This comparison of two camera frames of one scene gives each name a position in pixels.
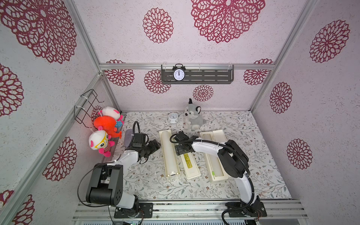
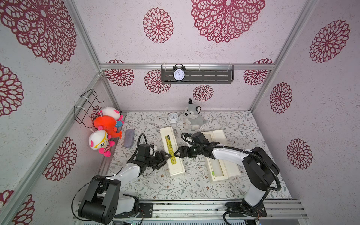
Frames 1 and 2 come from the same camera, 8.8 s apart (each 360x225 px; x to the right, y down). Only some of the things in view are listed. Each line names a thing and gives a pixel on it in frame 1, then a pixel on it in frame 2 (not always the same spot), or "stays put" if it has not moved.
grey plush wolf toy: x=192 y=119 stays put
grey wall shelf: x=200 y=74 stays put
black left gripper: x=154 y=145 -> x=161 y=157
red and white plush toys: x=99 y=140 stays put
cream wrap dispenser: x=191 y=168 -> x=170 y=146
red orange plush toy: x=108 y=123 stays put
